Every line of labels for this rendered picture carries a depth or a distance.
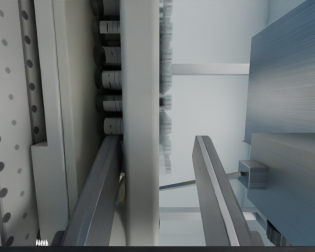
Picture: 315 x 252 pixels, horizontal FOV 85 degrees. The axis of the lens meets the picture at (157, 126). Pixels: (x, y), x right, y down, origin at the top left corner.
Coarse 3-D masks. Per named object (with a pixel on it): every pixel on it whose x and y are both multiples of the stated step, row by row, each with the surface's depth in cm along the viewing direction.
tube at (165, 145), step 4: (100, 140) 13; (120, 140) 13; (160, 140) 14; (164, 140) 14; (168, 140) 14; (100, 144) 13; (160, 144) 13; (164, 144) 13; (168, 144) 13; (160, 148) 13; (164, 148) 13; (168, 148) 13; (160, 152) 13; (164, 152) 13; (168, 152) 13
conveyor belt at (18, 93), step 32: (0, 0) 8; (32, 0) 10; (0, 32) 8; (32, 32) 10; (0, 64) 8; (32, 64) 10; (0, 96) 8; (32, 96) 10; (0, 128) 8; (32, 128) 10; (0, 160) 8; (0, 192) 8; (32, 192) 10; (0, 224) 8; (32, 224) 10
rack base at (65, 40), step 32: (64, 0) 8; (64, 32) 8; (64, 64) 9; (64, 96) 9; (64, 128) 9; (96, 128) 13; (32, 160) 9; (64, 160) 9; (64, 192) 10; (64, 224) 10
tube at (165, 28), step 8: (96, 24) 12; (104, 24) 12; (112, 24) 12; (160, 24) 12; (168, 24) 12; (96, 32) 12; (104, 32) 12; (112, 32) 12; (160, 32) 12; (168, 32) 12; (96, 40) 13; (104, 40) 13; (112, 40) 13; (160, 40) 13; (168, 40) 13
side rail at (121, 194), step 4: (120, 180) 22; (120, 184) 21; (124, 184) 21; (120, 188) 20; (124, 188) 20; (120, 192) 19; (124, 192) 19; (120, 196) 19; (116, 200) 18; (120, 200) 18
